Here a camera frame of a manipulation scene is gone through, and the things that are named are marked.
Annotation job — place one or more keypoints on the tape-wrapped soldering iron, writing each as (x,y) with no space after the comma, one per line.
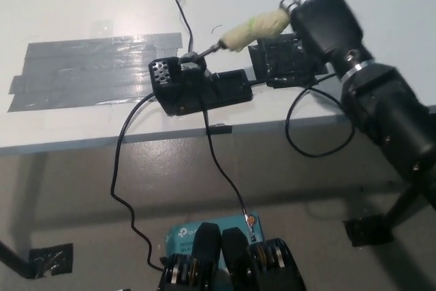
(255,30)

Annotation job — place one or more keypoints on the grey duct tape patch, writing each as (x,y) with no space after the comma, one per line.
(85,71)

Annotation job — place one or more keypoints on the black soldering iron base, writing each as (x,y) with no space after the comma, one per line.
(201,91)

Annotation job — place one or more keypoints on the black floor tape patch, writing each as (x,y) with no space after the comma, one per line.
(364,231)
(52,259)

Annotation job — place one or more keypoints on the short black tape strip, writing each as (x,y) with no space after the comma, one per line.
(221,129)

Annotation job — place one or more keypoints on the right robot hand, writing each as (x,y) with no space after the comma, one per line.
(323,22)

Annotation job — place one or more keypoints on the black metal bar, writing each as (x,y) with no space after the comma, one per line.
(402,207)
(15,257)

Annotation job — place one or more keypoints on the grey table leg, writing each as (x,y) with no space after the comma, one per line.
(35,195)

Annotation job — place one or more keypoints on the small black tape patch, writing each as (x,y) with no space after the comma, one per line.
(272,62)

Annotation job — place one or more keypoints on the robot torso black and teal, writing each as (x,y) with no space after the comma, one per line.
(235,263)

